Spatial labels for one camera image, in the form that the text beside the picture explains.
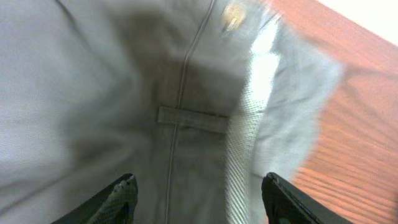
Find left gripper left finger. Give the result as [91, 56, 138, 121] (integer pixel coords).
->
[53, 174, 138, 224]

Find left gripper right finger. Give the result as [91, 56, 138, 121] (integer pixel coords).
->
[262, 172, 351, 224]

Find grey shorts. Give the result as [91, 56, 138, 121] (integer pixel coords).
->
[1, 1, 343, 223]

